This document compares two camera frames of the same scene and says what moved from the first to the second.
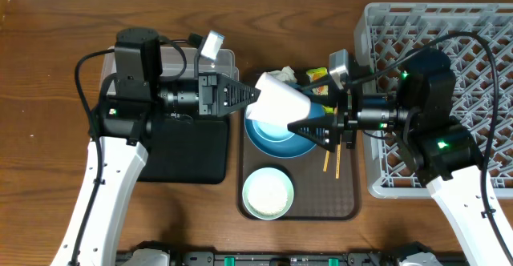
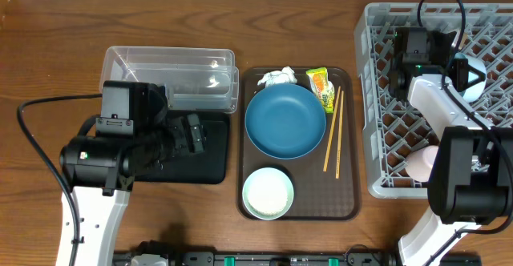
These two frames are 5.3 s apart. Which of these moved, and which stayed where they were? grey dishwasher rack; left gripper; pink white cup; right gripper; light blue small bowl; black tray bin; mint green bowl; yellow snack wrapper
Moved: right gripper; light blue small bowl; left gripper; pink white cup
Stayed: black tray bin; grey dishwasher rack; mint green bowl; yellow snack wrapper
